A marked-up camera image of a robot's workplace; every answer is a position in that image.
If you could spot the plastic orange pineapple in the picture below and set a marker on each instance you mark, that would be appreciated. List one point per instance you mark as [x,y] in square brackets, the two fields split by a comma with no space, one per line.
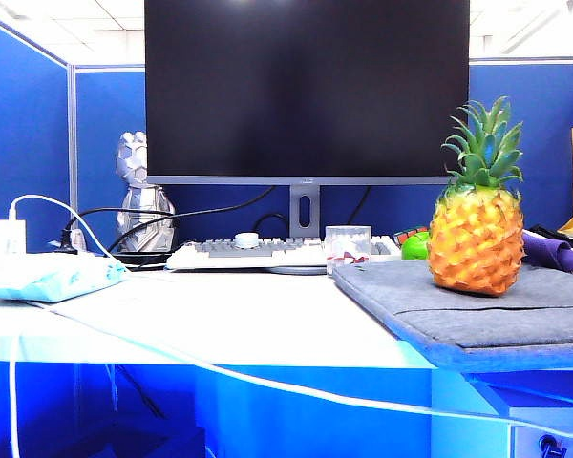
[475,248]

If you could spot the gray monitor stand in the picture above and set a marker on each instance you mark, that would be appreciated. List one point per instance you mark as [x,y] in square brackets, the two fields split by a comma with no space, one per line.
[293,210]

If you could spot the white round keyboard knob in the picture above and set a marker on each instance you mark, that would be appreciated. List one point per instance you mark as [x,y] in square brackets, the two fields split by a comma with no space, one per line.
[246,239]

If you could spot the clear plastic cup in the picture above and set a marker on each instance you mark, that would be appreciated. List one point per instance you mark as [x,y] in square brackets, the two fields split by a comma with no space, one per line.
[347,245]

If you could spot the white and gray keyboard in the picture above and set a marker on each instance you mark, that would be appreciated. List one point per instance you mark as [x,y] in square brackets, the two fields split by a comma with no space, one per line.
[229,257]

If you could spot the Rubik's cube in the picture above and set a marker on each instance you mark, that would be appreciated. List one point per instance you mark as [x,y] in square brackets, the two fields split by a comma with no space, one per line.
[403,234]

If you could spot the green plastic apple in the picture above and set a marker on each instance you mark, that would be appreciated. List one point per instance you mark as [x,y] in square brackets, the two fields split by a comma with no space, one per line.
[415,248]

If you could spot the black computer monitor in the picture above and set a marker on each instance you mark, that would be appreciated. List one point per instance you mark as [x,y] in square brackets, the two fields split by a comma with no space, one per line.
[291,95]

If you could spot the grey felt mat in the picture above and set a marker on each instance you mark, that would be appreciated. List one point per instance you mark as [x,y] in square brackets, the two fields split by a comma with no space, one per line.
[410,291]

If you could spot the silver faceted figurine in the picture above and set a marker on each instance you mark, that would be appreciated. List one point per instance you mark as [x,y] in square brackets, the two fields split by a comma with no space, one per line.
[133,157]

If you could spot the blue tissue pack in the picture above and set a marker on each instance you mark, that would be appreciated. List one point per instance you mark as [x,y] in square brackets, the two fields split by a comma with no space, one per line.
[43,281]

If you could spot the purple cloth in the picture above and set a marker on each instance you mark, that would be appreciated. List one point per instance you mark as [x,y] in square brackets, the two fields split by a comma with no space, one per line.
[549,253]

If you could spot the black object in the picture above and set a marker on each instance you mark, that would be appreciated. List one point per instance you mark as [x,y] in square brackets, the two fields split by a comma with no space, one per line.
[554,232]

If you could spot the white charger adapter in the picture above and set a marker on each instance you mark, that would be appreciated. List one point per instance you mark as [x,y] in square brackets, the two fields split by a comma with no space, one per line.
[5,238]

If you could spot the drawer cabinet with lock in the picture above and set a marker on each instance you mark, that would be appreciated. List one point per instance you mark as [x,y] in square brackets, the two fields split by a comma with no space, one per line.
[530,446]

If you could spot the silver partition post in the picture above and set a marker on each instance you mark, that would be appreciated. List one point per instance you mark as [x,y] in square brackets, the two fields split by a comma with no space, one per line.
[71,143]

